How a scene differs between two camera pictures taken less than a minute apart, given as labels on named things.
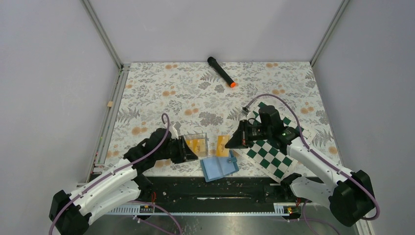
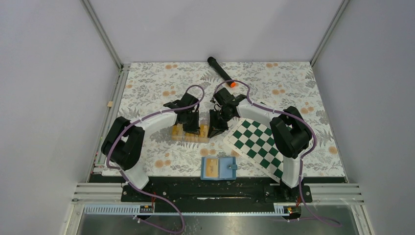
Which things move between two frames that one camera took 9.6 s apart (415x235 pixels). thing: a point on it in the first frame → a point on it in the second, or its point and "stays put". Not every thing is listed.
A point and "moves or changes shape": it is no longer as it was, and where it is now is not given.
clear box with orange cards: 198,143 → 176,133
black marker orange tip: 213,62 stays put
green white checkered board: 270,159 stays put
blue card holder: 215,168 moves or changes shape
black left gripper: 189,154 → 195,129
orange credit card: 221,151 → 212,167
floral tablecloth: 209,98 stays put
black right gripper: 237,141 → 216,128
